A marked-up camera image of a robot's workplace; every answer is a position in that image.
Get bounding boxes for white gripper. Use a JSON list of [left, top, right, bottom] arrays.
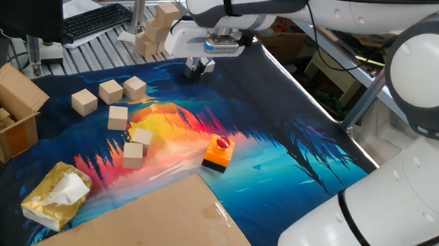
[[162, 19, 248, 88]]

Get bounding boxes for metal wrist mounting plate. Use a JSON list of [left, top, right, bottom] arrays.
[[202, 33, 245, 57]]

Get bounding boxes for orange emergency stop button box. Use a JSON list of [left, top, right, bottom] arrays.
[[200, 133, 237, 175]]

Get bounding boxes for black keyboard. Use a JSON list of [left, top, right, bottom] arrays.
[[61, 0, 134, 49]]

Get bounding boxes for colourful forest print mat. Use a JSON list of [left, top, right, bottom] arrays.
[[0, 25, 385, 246]]

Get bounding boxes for white paper sheets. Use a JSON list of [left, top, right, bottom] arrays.
[[59, 0, 112, 52]]

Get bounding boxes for beige stool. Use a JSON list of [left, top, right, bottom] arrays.
[[303, 47, 365, 107]]

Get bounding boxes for white stand base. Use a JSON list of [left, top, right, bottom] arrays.
[[38, 41, 66, 67]]

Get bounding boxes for flat brown cardboard sheet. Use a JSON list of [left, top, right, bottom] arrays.
[[28, 163, 268, 246]]

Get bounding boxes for aluminium table leg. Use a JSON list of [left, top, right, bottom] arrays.
[[340, 65, 389, 133]]

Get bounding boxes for open cardboard box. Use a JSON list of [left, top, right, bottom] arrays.
[[0, 62, 53, 167]]

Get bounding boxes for gold tissue pack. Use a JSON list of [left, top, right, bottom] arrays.
[[19, 159, 95, 234]]

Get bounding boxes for wooden pieces inside box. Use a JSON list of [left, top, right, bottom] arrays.
[[0, 107, 14, 126]]

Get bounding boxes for tall aluminium profile post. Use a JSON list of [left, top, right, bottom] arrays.
[[127, 0, 149, 35]]

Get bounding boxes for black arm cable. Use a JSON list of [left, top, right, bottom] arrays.
[[167, 0, 439, 82]]

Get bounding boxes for short aluminium profile post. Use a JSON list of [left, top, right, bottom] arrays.
[[22, 34, 45, 79]]

